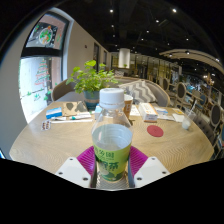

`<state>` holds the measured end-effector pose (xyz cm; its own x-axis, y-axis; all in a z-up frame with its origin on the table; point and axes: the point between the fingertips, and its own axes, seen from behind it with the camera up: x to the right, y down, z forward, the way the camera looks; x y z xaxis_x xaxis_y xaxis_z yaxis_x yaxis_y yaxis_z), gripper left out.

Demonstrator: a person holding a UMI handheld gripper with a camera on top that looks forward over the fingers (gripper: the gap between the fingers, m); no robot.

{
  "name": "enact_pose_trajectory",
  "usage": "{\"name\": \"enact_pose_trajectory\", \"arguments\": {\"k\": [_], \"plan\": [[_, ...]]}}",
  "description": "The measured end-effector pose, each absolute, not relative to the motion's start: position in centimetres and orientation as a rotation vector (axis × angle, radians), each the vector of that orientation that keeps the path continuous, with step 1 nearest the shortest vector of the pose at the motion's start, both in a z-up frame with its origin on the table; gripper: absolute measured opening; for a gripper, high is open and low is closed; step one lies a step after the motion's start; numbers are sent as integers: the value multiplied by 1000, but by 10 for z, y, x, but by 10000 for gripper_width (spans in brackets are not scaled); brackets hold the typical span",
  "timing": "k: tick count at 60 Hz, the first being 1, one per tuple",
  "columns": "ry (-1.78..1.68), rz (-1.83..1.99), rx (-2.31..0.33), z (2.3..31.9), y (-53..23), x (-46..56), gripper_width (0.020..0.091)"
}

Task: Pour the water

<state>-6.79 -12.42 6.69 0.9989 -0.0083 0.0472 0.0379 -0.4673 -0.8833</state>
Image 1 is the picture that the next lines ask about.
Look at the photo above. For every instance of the pill blister strip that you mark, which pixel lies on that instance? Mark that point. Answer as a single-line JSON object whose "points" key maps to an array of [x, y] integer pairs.
{"points": [[46, 125]]}

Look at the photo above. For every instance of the blue and white card pack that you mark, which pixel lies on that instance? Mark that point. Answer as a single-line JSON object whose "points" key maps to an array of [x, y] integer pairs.
{"points": [[161, 110]]}

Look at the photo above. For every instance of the flat round red coaster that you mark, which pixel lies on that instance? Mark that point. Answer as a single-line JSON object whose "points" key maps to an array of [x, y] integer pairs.
{"points": [[155, 131]]}

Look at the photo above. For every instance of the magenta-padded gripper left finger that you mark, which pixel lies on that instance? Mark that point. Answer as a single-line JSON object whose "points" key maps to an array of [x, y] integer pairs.
{"points": [[75, 171]]}

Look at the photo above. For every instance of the white pen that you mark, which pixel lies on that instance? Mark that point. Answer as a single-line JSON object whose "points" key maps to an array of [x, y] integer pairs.
{"points": [[78, 117]]}

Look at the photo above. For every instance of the clear bottle with green label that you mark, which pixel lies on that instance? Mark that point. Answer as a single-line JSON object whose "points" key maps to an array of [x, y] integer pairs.
{"points": [[111, 143]]}

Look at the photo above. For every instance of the brown ceramic mug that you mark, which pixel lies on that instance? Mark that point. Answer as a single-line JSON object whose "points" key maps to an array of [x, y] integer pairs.
{"points": [[128, 106]]}

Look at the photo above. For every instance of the white paper napkin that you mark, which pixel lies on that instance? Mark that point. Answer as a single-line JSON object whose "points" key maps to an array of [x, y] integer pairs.
{"points": [[177, 118]]}

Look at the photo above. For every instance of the wooden stand with leaf cutout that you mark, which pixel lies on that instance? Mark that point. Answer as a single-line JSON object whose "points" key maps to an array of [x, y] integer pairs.
{"points": [[75, 108]]}

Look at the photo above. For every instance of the green potted plant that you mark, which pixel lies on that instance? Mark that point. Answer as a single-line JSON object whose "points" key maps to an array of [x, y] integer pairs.
{"points": [[90, 80]]}

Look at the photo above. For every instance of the white round pillar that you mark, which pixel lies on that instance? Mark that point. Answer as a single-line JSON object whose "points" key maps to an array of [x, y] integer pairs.
{"points": [[124, 58]]}

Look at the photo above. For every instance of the grey zigzag cushion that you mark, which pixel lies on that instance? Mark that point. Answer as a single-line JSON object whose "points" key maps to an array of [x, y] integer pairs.
{"points": [[140, 91]]}

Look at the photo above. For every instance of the yellow and white card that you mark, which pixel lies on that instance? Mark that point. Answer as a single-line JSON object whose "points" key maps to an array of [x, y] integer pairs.
{"points": [[178, 111]]}

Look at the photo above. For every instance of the group of ceiling lights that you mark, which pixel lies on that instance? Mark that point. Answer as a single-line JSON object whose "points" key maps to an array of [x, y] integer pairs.
{"points": [[173, 10]]}

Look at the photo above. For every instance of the white printed paper slips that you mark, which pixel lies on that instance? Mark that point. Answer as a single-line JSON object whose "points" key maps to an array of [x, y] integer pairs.
{"points": [[166, 117]]}

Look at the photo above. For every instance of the small light blue box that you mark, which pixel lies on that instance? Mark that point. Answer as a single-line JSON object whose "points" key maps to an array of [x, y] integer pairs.
{"points": [[97, 112]]}

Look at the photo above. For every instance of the group of dining chairs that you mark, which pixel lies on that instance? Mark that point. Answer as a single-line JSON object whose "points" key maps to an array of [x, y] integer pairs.
{"points": [[181, 91]]}

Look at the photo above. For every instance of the white and orange box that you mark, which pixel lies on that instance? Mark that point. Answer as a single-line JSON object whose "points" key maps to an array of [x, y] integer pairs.
{"points": [[147, 111]]}

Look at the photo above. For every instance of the clear plastic cup with straw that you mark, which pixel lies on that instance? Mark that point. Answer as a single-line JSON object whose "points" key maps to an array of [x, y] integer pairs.
{"points": [[186, 123]]}

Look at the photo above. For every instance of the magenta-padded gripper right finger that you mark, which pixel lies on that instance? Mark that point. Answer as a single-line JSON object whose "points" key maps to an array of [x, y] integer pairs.
{"points": [[150, 171]]}

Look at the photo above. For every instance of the printed menu leaflet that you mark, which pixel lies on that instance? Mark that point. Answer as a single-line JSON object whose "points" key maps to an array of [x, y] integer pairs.
{"points": [[135, 110]]}

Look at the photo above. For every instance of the window with posters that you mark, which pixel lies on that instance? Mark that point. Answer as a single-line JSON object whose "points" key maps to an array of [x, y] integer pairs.
{"points": [[40, 76]]}

